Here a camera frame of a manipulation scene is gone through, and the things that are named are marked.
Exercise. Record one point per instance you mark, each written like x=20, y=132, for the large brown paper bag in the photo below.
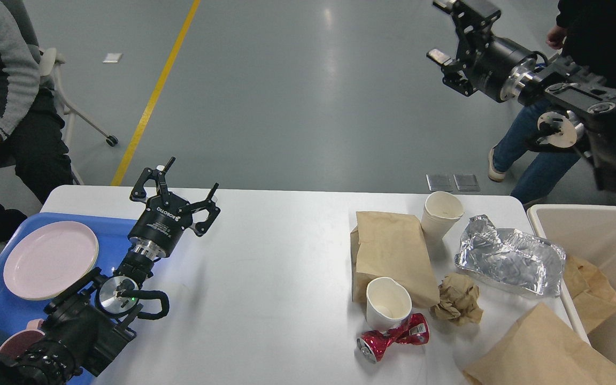
x=385, y=244

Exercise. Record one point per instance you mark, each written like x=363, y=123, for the crushed red soda can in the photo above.
x=414, y=330

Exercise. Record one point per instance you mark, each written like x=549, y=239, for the white paper cup back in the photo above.
x=440, y=213

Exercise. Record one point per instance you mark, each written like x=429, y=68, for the pink plate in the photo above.
x=59, y=237

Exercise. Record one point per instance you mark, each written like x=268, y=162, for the brown paper bag front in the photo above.
x=541, y=349

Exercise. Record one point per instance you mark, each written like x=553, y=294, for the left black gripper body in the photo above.
x=161, y=223

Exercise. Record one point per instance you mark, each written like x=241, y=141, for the white plastic bin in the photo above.
x=588, y=232

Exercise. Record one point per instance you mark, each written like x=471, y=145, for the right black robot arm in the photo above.
x=569, y=100

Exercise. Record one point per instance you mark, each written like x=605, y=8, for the pink mug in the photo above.
x=19, y=342

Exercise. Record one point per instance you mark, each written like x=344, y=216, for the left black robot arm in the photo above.
x=155, y=303

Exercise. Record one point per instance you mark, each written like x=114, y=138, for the standing person blue jeans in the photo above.
x=586, y=32

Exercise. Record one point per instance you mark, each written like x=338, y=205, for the crumpled brown paper ball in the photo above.
x=458, y=304

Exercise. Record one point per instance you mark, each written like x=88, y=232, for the white paper cup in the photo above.
x=440, y=213
x=387, y=304

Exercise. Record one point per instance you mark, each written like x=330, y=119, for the metal floor plates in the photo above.
x=449, y=183

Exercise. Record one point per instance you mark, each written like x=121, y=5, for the white paper cup front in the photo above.
x=387, y=304

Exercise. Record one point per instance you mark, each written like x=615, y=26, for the brown paper bag in bin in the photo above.
x=592, y=294

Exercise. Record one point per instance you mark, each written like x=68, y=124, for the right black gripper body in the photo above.
x=502, y=69

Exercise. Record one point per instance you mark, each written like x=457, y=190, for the blue plastic tray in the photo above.
x=81, y=334

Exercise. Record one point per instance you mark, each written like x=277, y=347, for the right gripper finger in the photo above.
x=473, y=22
x=460, y=73

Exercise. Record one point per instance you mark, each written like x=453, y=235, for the crumpled aluminium foil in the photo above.
x=510, y=259

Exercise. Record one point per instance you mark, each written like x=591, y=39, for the seated person grey sweater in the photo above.
x=29, y=122

